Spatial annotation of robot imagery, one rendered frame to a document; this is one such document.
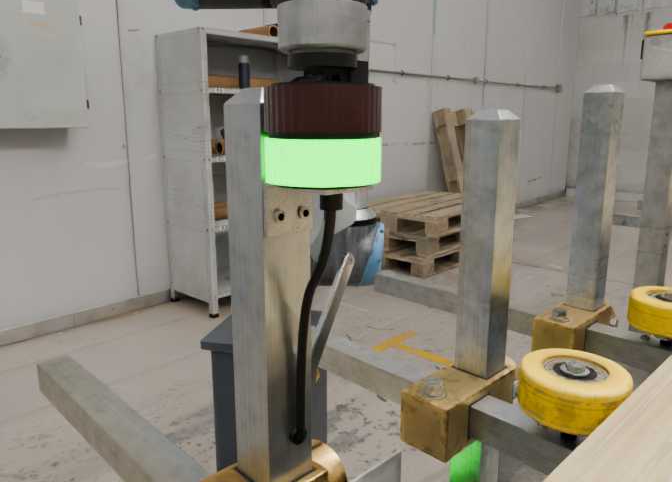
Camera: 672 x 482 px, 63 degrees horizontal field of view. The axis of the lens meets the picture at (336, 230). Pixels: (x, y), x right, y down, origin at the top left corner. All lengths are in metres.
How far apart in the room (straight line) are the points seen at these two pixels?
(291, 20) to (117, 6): 2.80
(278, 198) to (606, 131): 0.49
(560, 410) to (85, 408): 0.37
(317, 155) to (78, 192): 2.95
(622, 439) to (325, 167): 0.26
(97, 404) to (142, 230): 2.87
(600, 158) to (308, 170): 0.51
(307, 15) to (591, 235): 0.42
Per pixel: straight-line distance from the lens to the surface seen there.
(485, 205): 0.50
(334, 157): 0.26
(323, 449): 0.41
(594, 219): 0.73
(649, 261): 1.00
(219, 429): 1.41
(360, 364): 0.59
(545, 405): 0.45
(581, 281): 0.75
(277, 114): 0.27
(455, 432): 0.51
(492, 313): 0.53
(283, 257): 0.32
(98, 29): 3.26
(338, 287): 0.49
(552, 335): 0.70
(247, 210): 0.32
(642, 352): 0.71
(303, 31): 0.55
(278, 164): 0.27
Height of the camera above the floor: 1.10
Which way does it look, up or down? 11 degrees down
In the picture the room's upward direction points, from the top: straight up
